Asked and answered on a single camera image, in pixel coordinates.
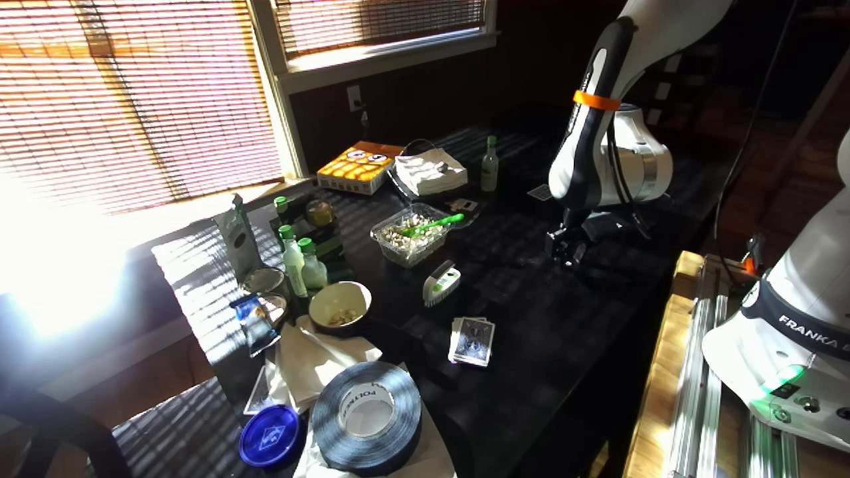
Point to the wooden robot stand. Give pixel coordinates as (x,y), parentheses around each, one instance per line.
(655,382)

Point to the yellow round tin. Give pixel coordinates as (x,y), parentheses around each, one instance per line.
(319,214)

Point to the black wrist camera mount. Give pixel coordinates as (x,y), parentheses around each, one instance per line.
(621,225)

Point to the clear plastic seed container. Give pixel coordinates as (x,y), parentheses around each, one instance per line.
(403,242)

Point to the round foil topped can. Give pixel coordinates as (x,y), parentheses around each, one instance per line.
(265,283)

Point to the large window blind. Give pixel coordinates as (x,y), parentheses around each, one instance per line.
(134,97)

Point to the aluminium rails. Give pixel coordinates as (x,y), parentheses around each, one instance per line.
(707,399)

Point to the clear plastic wrapper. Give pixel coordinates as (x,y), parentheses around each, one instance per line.
(267,388)

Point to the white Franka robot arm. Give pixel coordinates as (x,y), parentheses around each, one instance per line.
(567,174)

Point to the white window frame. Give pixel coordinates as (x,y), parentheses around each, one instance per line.
(281,108)

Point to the dark curved chair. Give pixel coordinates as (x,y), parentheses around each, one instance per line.
(76,425)

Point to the dark green margarita box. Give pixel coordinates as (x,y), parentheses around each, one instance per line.
(322,241)

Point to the yellow cardboard box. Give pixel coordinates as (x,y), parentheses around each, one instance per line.
(359,168)

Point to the white paper napkin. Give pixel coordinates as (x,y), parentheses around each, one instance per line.
(322,360)

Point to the white wall outlet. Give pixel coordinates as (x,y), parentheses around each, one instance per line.
(354,97)

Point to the blue foil packet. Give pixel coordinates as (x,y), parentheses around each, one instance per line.
(254,319)

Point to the bright green plastic tool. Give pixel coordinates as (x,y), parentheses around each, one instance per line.
(435,225)

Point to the small clear bottle green cap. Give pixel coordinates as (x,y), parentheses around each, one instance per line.
(490,168)

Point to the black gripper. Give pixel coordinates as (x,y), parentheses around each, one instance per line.
(571,226)

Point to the grey plate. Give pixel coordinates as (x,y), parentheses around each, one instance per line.
(330,433)

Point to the white round bowl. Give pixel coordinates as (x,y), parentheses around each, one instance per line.
(339,306)

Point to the margarita bottle green cap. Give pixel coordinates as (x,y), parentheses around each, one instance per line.
(292,267)
(283,206)
(314,269)

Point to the blue round plastic lid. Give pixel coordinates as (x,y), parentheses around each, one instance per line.
(270,436)

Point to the white flat box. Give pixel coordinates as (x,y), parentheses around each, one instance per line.
(432,170)

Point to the small window blind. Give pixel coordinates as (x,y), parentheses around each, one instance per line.
(380,22)

